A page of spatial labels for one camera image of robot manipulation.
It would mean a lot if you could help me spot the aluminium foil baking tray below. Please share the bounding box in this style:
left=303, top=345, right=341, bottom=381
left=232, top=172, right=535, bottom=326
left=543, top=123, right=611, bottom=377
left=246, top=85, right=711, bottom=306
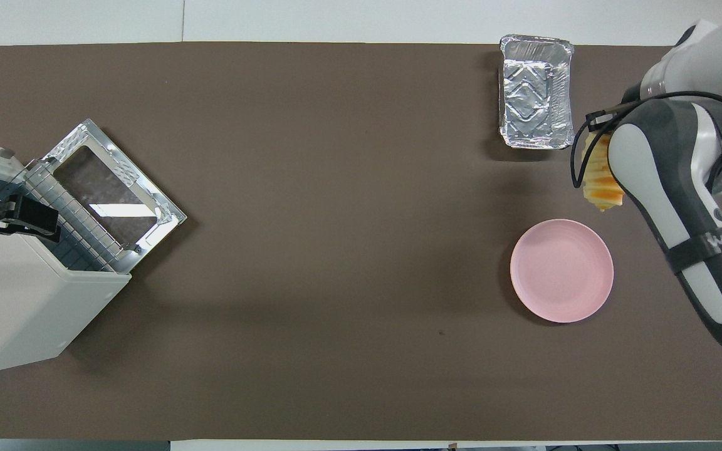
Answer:
left=499, top=34, right=575, bottom=150

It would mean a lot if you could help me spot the spiral golden bread roll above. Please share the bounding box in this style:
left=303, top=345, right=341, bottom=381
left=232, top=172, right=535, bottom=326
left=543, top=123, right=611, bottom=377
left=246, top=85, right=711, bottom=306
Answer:
left=582, top=132, right=624, bottom=212

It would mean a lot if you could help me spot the cream white toaster oven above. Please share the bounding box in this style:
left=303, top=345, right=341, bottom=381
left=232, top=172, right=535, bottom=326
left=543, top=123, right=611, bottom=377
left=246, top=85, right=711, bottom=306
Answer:
left=0, top=160, right=132, bottom=376

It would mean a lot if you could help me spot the chrome glass oven door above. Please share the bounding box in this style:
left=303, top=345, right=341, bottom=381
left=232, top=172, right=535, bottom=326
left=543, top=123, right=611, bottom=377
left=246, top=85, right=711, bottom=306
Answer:
left=41, top=119, right=187, bottom=274

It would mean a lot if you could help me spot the brown paper table mat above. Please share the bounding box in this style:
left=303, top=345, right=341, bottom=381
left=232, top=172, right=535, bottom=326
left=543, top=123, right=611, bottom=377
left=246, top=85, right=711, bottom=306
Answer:
left=0, top=42, right=722, bottom=441

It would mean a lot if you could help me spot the round pink plate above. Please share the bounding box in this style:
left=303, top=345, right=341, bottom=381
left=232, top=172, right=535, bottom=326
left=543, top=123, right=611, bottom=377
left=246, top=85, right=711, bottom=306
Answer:
left=510, top=219, right=614, bottom=324

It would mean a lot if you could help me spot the metal wire oven rack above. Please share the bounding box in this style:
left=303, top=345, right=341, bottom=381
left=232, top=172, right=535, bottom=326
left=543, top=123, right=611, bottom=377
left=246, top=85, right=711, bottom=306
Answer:
left=23, top=160, right=125, bottom=273

